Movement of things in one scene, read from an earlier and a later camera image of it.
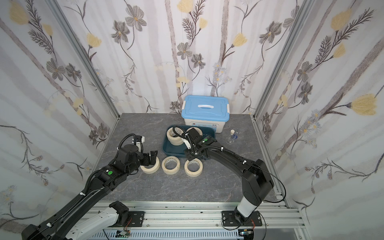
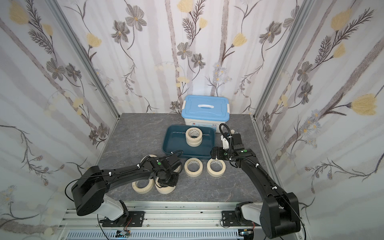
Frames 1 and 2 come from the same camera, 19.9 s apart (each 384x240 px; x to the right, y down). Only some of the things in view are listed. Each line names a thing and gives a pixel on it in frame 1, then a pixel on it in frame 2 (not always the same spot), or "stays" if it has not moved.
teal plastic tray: (178, 151) stays
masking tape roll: (173, 139) to (144, 190)
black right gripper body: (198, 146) to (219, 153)
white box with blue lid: (206, 110) stays
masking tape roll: (193, 174) stays
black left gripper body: (139, 160) to (170, 179)
